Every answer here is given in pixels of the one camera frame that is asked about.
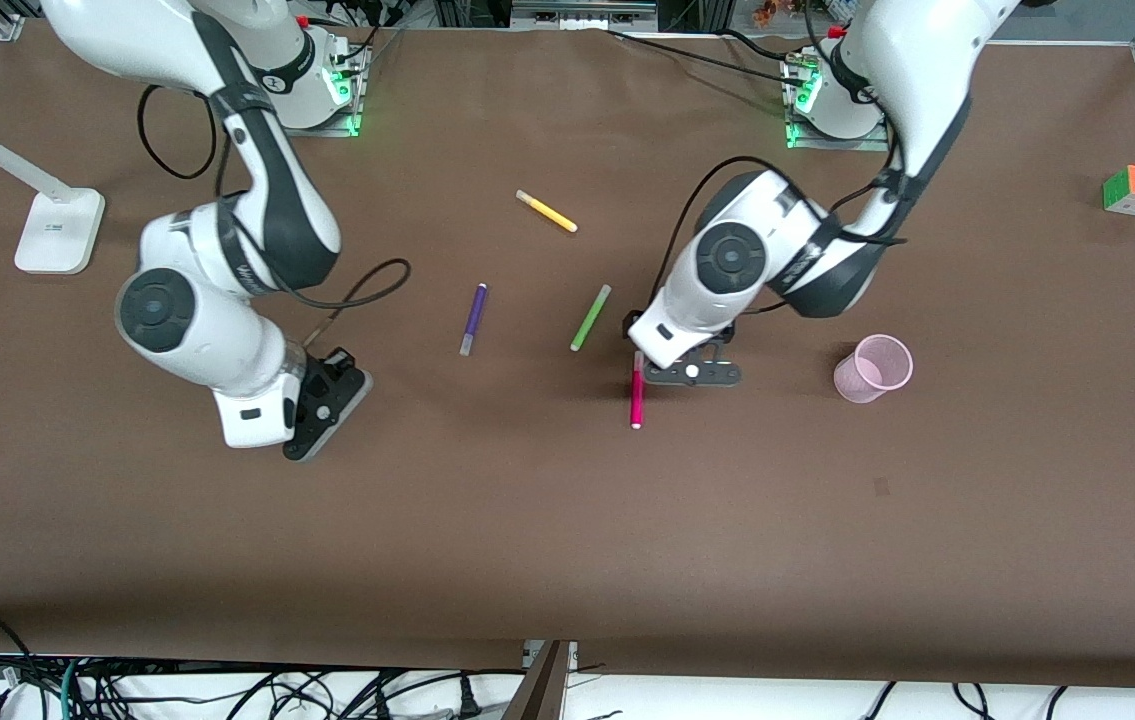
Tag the pink marker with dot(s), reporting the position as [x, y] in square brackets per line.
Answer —
[637, 400]

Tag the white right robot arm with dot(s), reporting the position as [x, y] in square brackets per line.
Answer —
[277, 200]

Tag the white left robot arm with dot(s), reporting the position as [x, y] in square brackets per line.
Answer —
[917, 60]

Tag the green marker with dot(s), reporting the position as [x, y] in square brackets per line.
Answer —
[589, 320]

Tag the yellow marker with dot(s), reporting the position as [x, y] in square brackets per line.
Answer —
[547, 211]

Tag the purple marker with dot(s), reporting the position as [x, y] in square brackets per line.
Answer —
[474, 315]

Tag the brown table cover sheet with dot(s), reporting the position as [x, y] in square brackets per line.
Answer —
[567, 500]

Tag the translucent pink plastic cup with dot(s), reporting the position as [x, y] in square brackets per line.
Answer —
[857, 385]

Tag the orange background object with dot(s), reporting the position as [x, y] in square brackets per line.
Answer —
[769, 12]

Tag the black power plug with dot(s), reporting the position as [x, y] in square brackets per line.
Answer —
[468, 700]

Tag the blue white background object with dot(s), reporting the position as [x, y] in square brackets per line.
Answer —
[832, 8]

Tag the dark wooden beam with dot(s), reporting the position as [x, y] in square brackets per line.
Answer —
[542, 690]

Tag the short aluminium extrusion piece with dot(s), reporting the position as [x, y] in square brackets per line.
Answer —
[5, 25]

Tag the rubik's cube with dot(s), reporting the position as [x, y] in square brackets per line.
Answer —
[1134, 190]

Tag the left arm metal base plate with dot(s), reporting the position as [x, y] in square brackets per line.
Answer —
[827, 145]

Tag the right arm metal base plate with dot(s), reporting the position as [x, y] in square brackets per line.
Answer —
[327, 131]

